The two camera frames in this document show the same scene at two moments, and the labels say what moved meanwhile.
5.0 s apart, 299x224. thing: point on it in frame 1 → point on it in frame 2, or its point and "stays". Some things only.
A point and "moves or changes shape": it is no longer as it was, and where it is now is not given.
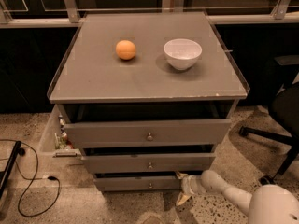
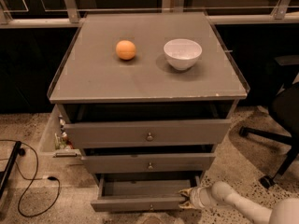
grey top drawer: [148, 133] stays
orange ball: [125, 49] stays
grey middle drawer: [149, 162] stays
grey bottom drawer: [138, 183] moves or changes shape
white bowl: [182, 53] stays
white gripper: [187, 184] → [196, 197]
